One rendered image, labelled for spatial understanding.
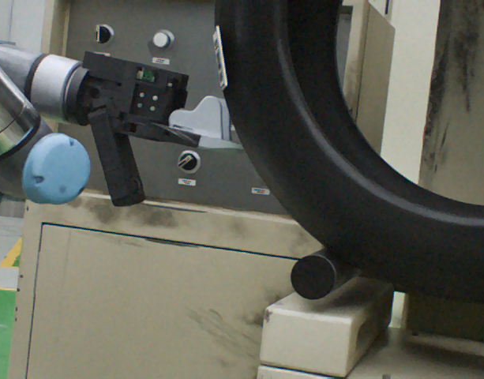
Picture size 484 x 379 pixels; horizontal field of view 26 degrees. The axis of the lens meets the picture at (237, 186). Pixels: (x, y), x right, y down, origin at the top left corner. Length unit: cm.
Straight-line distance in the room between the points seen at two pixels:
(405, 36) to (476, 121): 309
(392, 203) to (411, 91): 346
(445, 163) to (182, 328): 58
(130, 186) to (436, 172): 42
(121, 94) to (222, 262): 60
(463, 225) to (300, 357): 21
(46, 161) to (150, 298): 70
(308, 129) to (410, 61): 345
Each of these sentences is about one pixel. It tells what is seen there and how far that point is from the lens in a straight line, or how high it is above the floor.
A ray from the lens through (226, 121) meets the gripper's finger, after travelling 119.
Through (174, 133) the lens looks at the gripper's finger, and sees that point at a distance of 115.
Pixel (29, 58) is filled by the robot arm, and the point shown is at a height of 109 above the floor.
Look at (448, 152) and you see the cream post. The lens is 139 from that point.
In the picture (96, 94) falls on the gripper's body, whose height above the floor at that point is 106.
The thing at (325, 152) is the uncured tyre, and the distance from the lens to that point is 103.
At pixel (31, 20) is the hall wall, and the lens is 1006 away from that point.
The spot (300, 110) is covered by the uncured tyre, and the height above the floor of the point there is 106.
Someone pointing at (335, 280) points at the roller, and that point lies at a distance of 105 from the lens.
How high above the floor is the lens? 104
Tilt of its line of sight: 3 degrees down
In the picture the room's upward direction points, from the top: 6 degrees clockwise
